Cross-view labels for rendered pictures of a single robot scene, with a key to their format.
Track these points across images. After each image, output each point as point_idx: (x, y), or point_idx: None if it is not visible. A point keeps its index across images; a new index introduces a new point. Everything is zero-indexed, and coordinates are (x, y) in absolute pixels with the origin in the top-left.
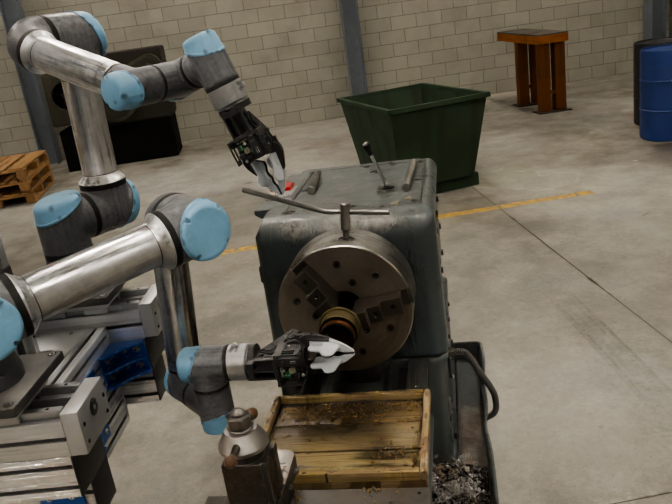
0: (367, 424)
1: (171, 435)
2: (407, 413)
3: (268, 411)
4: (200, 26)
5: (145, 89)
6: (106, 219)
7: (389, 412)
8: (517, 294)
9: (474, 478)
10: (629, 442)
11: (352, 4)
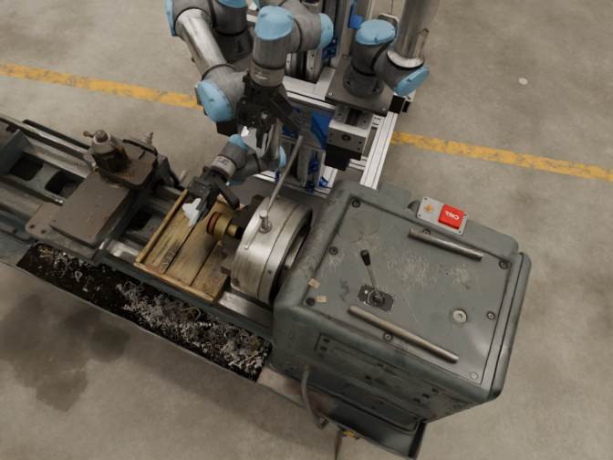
0: (205, 256)
1: (529, 251)
2: (202, 282)
3: (545, 328)
4: None
5: (261, 7)
6: (376, 71)
7: (210, 273)
8: None
9: (244, 365)
10: None
11: None
